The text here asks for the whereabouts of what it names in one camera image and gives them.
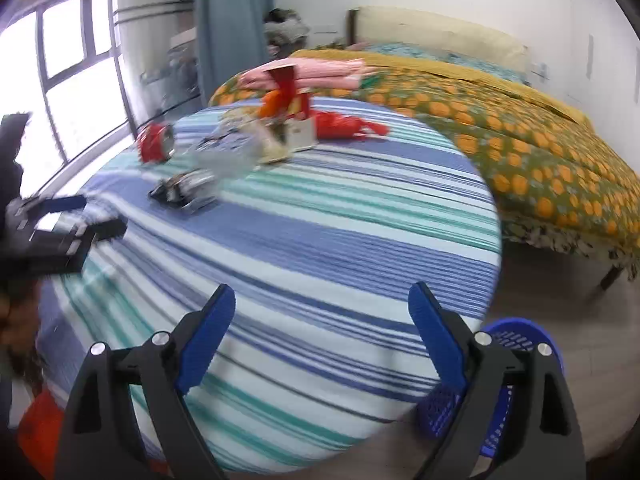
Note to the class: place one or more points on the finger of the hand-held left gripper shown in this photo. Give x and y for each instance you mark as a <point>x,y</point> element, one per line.
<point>62,203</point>
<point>102,230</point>

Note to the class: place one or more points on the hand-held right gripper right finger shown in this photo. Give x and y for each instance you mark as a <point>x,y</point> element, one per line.
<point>435,335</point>

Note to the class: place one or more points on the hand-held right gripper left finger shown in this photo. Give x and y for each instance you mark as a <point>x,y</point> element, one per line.
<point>210,330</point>

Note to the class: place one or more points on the blue plastic basket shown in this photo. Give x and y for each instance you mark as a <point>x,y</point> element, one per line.
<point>520,332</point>

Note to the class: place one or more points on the dark shiny wrapper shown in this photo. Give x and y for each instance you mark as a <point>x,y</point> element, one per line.
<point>185,190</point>

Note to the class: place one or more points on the clear plastic bag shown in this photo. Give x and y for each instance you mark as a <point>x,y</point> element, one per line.
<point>227,152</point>

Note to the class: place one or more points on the beige wrapper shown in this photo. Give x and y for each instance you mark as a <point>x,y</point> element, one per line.
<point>272,147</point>

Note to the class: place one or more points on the white box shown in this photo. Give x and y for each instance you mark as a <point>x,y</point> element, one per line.
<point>300,135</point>

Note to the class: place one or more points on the red snack bag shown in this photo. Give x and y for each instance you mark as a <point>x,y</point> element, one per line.
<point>284,80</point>

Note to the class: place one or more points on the person's left forearm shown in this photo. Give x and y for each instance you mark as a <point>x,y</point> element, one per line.
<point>17,325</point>

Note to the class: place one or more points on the striped blue green tablecloth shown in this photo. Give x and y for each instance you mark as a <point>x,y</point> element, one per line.
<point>325,240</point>

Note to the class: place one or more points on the floral bed skirt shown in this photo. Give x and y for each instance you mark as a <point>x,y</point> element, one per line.
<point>550,240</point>

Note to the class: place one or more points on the window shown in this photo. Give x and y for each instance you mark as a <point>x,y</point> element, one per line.
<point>65,50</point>

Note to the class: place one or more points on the orange plastic object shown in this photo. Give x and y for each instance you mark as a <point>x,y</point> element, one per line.
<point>42,435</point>

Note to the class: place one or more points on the white orange striped wrapper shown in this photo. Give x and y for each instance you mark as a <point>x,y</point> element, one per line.
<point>239,116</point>

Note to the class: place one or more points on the washing machine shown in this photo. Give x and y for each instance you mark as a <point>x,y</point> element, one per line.
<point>182,70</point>

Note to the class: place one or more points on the wooden bed leg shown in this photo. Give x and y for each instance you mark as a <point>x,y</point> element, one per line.
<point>611,277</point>

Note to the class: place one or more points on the orange print green quilt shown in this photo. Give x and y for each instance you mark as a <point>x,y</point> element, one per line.
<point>525,160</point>

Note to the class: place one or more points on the red plastic bag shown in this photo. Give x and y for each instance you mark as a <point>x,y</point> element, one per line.
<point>340,126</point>

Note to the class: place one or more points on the teal curtain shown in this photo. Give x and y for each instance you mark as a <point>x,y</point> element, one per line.
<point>232,30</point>

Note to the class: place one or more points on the green cloth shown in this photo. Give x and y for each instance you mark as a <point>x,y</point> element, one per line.
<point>370,81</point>

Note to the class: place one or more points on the mustard knit blanket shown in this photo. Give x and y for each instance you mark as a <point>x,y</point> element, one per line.
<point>450,67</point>

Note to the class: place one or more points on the pink folded cloth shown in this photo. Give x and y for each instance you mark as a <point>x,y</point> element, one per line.
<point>320,70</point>

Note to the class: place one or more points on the pile of clothes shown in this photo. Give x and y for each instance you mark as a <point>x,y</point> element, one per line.
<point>285,30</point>

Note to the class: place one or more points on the teal patterned pillow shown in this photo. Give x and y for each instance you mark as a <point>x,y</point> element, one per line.
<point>405,51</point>
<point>487,67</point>

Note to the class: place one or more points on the cream bed headboard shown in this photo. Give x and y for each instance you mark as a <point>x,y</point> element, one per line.
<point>440,30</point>

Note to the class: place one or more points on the wall socket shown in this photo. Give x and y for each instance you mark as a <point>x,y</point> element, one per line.
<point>539,70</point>

